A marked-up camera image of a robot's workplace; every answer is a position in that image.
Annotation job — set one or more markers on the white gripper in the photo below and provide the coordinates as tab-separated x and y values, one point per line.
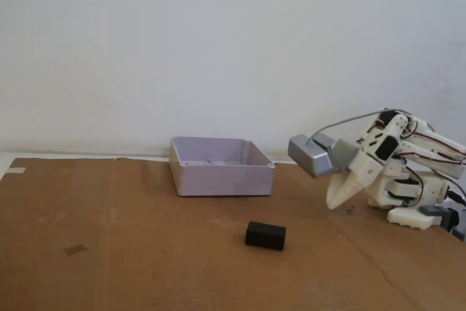
358	176

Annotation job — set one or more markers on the black rectangular block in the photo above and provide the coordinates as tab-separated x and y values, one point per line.
264	236

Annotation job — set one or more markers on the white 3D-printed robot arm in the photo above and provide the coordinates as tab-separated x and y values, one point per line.
429	160

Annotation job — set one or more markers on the white plastic junction box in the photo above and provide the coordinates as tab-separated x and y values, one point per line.
222	181

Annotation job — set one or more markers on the silver webcam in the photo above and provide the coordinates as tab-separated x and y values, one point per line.
309	158

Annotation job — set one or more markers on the grey table clamp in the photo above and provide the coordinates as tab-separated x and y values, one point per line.
433	211

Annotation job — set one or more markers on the brown cardboard sheet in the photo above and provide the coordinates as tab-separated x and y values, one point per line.
145	271

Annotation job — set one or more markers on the white tape strip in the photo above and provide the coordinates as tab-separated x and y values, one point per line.
16	170

